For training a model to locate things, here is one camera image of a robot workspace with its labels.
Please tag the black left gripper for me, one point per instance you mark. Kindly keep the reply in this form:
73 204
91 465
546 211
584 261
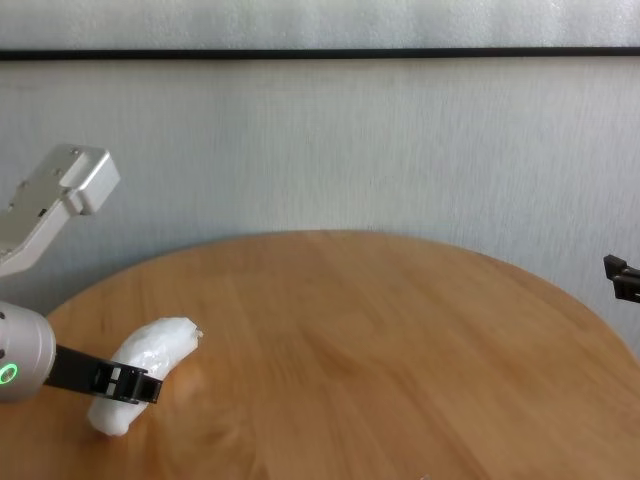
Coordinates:
72 370

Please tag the black wall strip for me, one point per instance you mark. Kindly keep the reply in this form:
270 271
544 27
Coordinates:
320 53

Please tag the white sandbag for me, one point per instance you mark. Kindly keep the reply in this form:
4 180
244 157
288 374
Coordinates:
150 345

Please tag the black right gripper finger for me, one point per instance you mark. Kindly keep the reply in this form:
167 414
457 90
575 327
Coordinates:
627 285

